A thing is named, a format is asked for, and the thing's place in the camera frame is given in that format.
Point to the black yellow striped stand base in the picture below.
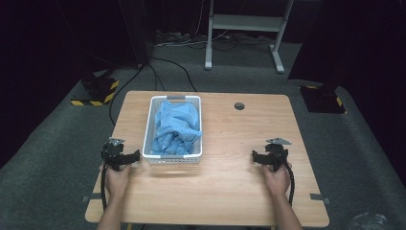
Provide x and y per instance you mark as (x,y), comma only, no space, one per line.
(97,92)
(322,100)

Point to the blue cloth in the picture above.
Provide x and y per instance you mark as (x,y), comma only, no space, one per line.
(175,126)

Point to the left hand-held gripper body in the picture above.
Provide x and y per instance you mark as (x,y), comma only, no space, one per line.
(112,152)

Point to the white plastic basket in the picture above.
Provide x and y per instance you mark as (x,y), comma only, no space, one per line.
(172,159)

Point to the clear plastic bag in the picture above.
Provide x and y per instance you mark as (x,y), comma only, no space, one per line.
(367,222)

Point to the person's left hand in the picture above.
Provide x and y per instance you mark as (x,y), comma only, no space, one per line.
(117,182)

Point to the grey tape strip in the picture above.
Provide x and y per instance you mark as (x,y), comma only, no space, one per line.
(319,197)
(92,196)

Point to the person's right hand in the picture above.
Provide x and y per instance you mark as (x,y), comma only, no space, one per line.
(276,182)

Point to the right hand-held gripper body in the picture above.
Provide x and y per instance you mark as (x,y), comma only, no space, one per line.
(277,154)

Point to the grey metal stand frame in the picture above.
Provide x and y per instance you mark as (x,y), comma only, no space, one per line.
(245,23)

